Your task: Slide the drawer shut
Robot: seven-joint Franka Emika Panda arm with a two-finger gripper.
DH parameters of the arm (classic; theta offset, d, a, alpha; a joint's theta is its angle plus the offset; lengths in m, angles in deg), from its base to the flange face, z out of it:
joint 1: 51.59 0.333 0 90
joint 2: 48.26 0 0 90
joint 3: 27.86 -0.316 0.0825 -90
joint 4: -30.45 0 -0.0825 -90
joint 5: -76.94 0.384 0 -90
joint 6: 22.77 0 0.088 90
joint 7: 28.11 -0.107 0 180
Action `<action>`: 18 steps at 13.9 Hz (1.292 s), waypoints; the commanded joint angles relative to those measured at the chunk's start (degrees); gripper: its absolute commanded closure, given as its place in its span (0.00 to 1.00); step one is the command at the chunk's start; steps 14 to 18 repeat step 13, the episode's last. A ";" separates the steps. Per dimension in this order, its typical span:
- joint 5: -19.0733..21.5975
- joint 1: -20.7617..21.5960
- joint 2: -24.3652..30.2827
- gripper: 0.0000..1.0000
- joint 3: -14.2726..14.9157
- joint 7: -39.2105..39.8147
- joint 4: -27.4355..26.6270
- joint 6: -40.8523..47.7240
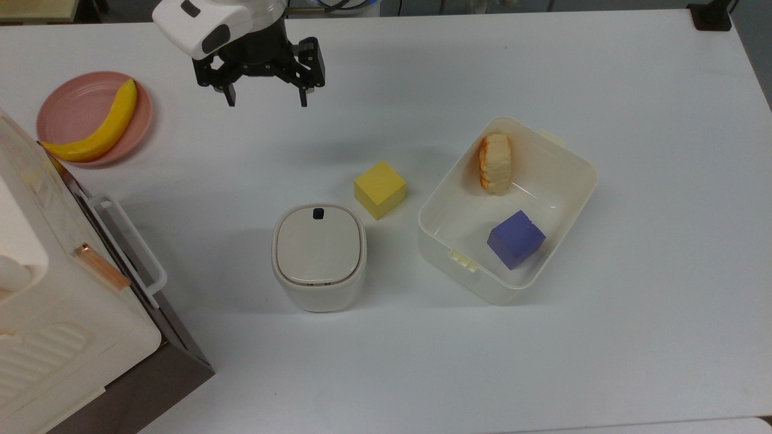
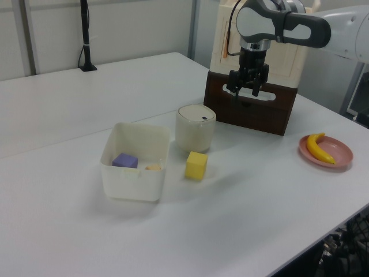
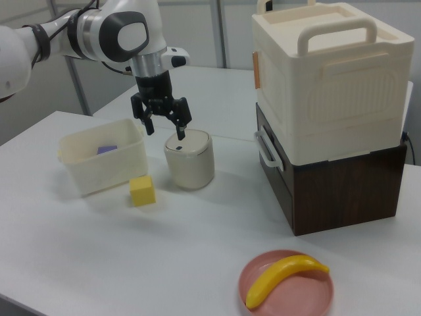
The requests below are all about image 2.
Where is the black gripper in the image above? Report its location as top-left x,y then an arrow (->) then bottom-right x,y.
225,49 -> 270,103

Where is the wooden drawer with white handle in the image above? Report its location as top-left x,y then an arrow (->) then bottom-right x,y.
205,70 -> 299,113

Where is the dark brown wooden cabinet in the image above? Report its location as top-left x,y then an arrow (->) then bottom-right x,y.
203,70 -> 299,137

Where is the cream lidded trash bin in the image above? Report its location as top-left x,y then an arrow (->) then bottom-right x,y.
175,104 -> 217,154

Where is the yellow toy banana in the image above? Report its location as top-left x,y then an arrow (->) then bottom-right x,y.
306,132 -> 337,166

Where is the yellow foam cube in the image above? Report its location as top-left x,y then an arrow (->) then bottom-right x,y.
184,151 -> 209,181

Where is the grey framed equipment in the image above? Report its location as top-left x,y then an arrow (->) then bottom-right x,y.
339,61 -> 369,129

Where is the pink plastic plate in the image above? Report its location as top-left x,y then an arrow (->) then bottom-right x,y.
298,134 -> 355,173

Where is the purple foam cube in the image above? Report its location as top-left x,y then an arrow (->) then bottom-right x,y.
111,152 -> 139,169

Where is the white plastic container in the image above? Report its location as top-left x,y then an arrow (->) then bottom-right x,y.
99,122 -> 171,203

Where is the black pole stand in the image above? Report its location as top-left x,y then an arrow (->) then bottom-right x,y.
77,0 -> 98,72

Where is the black mesh object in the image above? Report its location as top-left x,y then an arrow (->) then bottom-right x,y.
315,212 -> 369,277

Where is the copper appliance door handle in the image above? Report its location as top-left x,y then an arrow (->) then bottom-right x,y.
223,29 -> 230,59

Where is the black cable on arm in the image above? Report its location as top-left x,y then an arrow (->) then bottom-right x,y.
226,0 -> 246,57

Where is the black cable on pole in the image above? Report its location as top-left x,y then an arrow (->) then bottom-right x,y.
77,42 -> 87,69

